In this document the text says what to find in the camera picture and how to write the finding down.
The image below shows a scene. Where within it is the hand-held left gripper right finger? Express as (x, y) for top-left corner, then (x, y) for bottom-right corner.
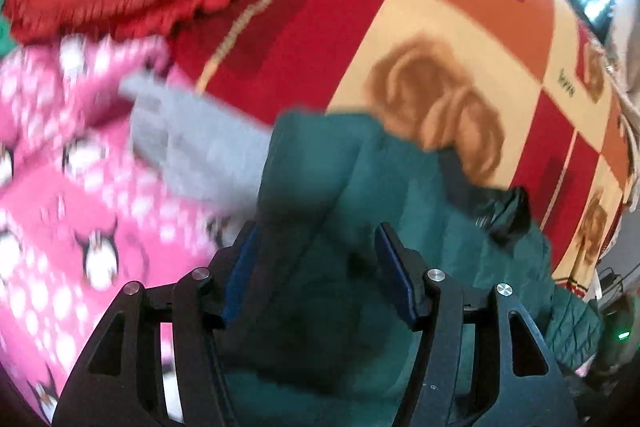
(374, 223), (581, 427)

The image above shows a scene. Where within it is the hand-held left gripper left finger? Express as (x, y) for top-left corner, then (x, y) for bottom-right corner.
(51, 221), (266, 427)

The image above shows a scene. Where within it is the green puffer jacket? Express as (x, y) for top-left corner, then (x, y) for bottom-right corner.
(218, 109), (604, 427)

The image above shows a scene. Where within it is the grey hoodie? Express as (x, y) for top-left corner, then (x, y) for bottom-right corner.
(119, 73), (277, 214)

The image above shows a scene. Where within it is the pink printed blanket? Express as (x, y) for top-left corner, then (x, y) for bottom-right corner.
(0, 34), (243, 424)

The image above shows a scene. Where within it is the green cloth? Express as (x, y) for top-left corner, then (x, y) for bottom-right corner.
(0, 0), (15, 58)

